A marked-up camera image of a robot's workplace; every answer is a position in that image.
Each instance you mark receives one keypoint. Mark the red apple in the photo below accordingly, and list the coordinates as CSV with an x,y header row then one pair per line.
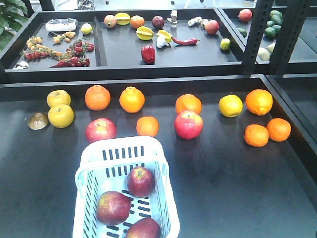
x,y
113,208
144,228
140,182
188,125
100,129

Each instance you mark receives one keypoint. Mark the light blue plastic basket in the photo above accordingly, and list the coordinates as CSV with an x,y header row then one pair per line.
x,y
105,166

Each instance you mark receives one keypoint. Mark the red apple behind basket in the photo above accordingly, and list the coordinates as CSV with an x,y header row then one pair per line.
x,y
100,129

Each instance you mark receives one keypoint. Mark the small orange centre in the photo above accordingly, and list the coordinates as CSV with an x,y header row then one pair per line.
x,y
147,126

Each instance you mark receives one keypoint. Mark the small orange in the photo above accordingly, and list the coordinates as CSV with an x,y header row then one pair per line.
x,y
278,129
147,126
256,135

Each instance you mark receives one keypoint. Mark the orange behind apple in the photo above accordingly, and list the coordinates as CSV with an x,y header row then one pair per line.
x,y
188,102

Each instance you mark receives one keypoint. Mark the large orange with nub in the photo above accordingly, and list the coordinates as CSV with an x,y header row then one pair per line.
x,y
132,99

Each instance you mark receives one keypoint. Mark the large dimpled orange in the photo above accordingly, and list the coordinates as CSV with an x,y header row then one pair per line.
x,y
97,98

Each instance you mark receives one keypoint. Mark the red bell pepper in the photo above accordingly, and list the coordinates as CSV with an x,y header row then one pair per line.
x,y
148,54

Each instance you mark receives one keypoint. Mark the yellow round citrus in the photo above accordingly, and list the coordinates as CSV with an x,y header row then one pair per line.
x,y
230,106

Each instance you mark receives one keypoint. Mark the white garlic bulb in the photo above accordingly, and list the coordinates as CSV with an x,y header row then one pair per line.
x,y
161,42

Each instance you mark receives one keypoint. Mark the red chili pepper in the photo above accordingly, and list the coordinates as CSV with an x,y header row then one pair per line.
x,y
187,42

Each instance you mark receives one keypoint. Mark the yellow pear front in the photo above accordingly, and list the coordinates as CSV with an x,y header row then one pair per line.
x,y
61,116

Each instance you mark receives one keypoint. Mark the yellow pear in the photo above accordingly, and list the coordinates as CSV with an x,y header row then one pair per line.
x,y
58,97
61,116

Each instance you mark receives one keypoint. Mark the small orange left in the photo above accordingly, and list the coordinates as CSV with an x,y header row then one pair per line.
x,y
256,135

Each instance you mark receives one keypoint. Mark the yellow pear rear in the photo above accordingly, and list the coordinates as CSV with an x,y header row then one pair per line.
x,y
58,97

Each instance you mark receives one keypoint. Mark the small orange right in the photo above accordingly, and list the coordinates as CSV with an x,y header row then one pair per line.
x,y
278,129

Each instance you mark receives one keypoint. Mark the white electronic scale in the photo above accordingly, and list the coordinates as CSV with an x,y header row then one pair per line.
x,y
59,25

